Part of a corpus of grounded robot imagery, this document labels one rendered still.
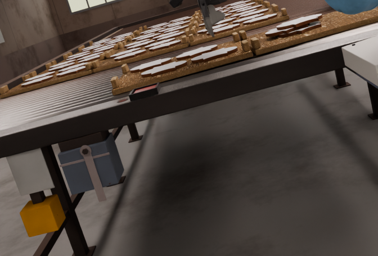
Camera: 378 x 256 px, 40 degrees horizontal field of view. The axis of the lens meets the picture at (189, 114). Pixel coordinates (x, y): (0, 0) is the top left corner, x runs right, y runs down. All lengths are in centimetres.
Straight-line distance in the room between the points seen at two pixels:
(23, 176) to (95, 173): 21
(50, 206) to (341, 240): 127
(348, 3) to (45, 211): 95
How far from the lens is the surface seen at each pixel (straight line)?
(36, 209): 149
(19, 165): 149
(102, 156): 139
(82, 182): 143
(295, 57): 133
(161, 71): 150
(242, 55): 146
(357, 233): 232
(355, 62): 121
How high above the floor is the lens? 115
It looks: 13 degrees down
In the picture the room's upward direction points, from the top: 16 degrees counter-clockwise
